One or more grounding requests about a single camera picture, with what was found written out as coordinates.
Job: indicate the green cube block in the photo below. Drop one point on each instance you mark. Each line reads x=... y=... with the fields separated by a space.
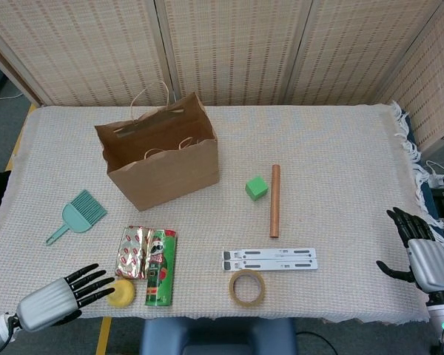
x=257 y=188

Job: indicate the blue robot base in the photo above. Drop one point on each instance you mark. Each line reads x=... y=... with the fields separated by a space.
x=214 y=333

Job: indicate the yellow lemon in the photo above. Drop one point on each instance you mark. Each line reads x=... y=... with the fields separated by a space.
x=123 y=294

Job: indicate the woven bamboo folding screen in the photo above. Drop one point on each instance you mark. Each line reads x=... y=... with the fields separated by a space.
x=237 y=55

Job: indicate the brown paper bag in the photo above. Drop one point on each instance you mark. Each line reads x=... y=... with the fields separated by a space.
x=170 y=181

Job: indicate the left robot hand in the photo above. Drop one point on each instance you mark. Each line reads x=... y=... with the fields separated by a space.
x=46 y=305

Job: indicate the gold foil snack pack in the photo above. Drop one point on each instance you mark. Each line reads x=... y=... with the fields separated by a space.
x=131 y=255

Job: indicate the green plastic brush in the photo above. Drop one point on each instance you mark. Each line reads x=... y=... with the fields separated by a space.
x=77 y=218

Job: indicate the white folding laptop stand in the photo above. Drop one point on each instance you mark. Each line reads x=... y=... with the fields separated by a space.
x=270 y=259

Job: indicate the green Pringles can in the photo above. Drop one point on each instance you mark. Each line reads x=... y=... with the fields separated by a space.
x=159 y=266

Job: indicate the brown wooden rod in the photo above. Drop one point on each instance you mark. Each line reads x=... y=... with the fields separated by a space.
x=275 y=203

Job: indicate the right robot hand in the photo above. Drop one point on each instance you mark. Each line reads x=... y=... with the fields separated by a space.
x=431 y=262

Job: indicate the yellowish packing tape roll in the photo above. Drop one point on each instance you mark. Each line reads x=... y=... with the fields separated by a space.
x=246 y=303

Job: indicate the beige woven tablecloth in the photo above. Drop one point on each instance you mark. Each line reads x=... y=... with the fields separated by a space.
x=318 y=148

